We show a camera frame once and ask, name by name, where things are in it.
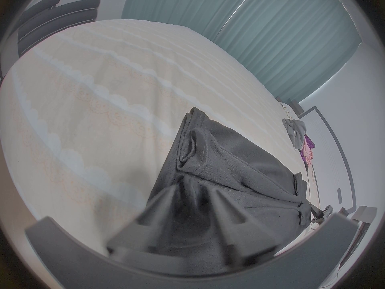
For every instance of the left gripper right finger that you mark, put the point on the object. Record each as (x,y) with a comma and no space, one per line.
(237,245)

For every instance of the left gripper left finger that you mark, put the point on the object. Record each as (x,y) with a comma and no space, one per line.
(129,242)

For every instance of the black T-shirt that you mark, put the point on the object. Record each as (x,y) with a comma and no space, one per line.
(234,176)

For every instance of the pile of clothes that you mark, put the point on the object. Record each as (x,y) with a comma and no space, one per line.
(306,153)

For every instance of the bed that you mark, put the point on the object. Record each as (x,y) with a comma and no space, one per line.
(90,101)

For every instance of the grey garment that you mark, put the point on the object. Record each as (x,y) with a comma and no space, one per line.
(296,131)

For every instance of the white printed pillow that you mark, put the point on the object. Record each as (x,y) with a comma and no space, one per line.
(284,108)

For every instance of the grey bedside table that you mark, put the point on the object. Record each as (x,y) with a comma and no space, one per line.
(296,105)

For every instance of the blue-green curtain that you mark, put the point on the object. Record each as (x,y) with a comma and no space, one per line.
(300,41)
(180,4)

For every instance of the black chest of drawers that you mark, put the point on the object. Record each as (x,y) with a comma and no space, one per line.
(60,13)

